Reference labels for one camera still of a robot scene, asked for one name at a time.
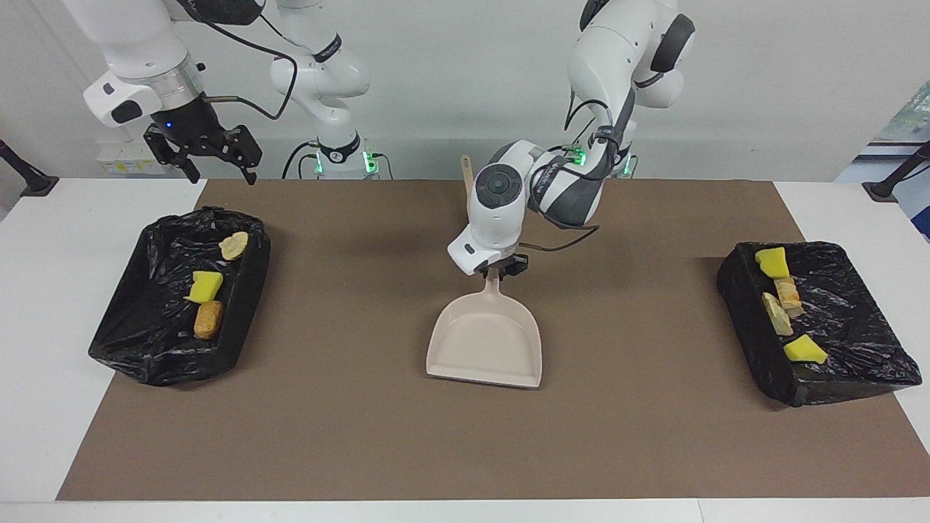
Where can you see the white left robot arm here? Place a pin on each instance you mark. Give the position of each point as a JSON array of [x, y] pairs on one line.
[[498, 211]]

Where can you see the beige plastic dustpan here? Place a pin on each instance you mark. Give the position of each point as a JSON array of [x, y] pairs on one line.
[[487, 341]]

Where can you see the pale bread chunk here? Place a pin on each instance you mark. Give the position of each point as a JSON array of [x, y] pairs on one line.
[[777, 316]]

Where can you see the yellow green sponge piece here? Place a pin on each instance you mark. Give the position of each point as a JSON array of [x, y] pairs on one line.
[[805, 350]]

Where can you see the striped bread piece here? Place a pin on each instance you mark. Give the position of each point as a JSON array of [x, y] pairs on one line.
[[234, 245], [788, 294]]

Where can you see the brown bread roll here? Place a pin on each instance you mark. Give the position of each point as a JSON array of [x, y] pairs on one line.
[[208, 320]]

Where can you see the black clamp stand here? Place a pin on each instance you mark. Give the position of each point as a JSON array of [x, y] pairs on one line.
[[890, 187], [33, 181]]

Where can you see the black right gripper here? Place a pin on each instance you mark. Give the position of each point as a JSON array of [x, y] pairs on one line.
[[185, 123]]

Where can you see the yellow notched sponge piece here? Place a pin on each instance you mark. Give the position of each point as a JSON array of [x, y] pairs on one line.
[[205, 286]]

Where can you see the black bin with loose bag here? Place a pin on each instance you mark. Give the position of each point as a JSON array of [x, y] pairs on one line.
[[145, 349]]

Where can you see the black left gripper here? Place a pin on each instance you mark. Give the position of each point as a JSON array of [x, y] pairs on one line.
[[508, 265]]

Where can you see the beige brush with black bristles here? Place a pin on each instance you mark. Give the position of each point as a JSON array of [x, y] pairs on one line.
[[468, 181]]

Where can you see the green printed poster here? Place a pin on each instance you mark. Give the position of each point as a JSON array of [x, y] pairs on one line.
[[914, 109]]

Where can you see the black bin with tight bag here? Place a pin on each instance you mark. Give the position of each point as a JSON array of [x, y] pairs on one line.
[[850, 327]]

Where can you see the white wall socket box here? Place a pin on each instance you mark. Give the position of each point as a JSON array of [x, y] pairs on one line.
[[116, 163]]

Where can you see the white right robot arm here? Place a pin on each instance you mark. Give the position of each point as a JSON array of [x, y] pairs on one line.
[[138, 43]]

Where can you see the blue white board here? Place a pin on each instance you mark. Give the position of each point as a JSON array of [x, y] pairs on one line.
[[926, 214]]

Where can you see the brown paper table mat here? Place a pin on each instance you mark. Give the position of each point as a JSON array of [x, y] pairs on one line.
[[465, 436]]

